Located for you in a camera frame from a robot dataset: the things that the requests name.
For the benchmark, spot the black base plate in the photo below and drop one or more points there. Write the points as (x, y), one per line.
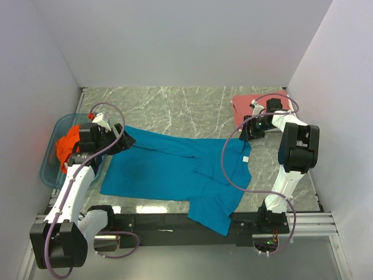
(176, 229)

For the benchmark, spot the folded red t-shirt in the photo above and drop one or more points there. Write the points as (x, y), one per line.
(241, 104)

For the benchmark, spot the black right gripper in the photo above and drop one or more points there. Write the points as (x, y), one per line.
(245, 133)

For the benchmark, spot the clear teal plastic bin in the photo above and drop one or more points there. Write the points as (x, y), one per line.
(50, 172)

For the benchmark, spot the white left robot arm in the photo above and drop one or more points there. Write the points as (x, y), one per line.
(62, 239)

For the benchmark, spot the blue t-shirt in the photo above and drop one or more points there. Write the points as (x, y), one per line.
(166, 167)

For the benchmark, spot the orange t-shirt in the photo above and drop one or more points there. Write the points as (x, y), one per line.
(65, 146)

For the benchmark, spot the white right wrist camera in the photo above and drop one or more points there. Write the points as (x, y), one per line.
(256, 107)

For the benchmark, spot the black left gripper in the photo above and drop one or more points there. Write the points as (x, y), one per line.
(125, 143)

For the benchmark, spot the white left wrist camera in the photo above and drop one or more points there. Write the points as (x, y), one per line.
(101, 119)

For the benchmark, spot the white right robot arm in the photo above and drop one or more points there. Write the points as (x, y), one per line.
(298, 149)

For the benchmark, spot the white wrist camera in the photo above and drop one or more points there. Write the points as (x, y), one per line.
(101, 119)
(256, 107)

